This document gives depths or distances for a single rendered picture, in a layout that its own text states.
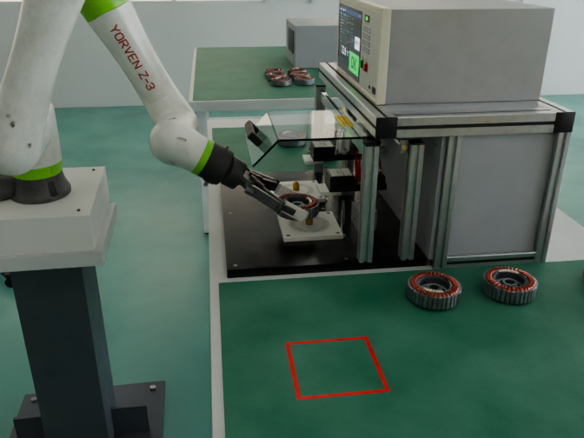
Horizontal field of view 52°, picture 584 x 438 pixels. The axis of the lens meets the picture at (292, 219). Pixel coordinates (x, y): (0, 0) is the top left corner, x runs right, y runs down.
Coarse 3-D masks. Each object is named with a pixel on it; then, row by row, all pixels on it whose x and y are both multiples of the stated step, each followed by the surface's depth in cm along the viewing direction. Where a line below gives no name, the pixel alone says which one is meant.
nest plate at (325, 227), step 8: (280, 216) 158; (320, 216) 158; (328, 216) 158; (280, 224) 154; (288, 224) 154; (296, 224) 154; (304, 224) 154; (312, 224) 154; (320, 224) 154; (328, 224) 154; (336, 224) 154; (288, 232) 149; (296, 232) 149; (304, 232) 149; (312, 232) 149; (320, 232) 149; (328, 232) 149; (336, 232) 149; (288, 240) 147; (296, 240) 147; (304, 240) 148; (312, 240) 148
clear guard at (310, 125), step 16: (272, 112) 146; (288, 112) 146; (304, 112) 146; (320, 112) 146; (336, 112) 146; (272, 128) 134; (288, 128) 133; (304, 128) 133; (320, 128) 133; (336, 128) 133; (352, 128) 133; (272, 144) 126; (256, 160) 127
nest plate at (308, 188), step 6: (288, 186) 179; (300, 186) 179; (306, 186) 179; (312, 186) 179; (300, 192) 174; (306, 192) 174; (312, 192) 174; (318, 192) 174; (318, 198) 170; (324, 198) 170
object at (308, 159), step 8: (312, 144) 171; (320, 144) 171; (328, 144) 171; (312, 152) 171; (320, 152) 169; (328, 152) 169; (336, 152) 172; (344, 152) 172; (352, 152) 172; (360, 152) 172; (304, 160) 171; (312, 160) 170; (320, 160) 170; (328, 160) 170; (336, 160) 170; (344, 160) 174
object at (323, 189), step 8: (344, 168) 152; (328, 176) 148; (336, 176) 146; (344, 176) 147; (352, 176) 147; (320, 184) 153; (328, 184) 148; (336, 184) 147; (344, 184) 148; (352, 184) 148; (360, 184) 148; (384, 184) 149; (320, 192) 148; (328, 192) 148; (336, 192) 148
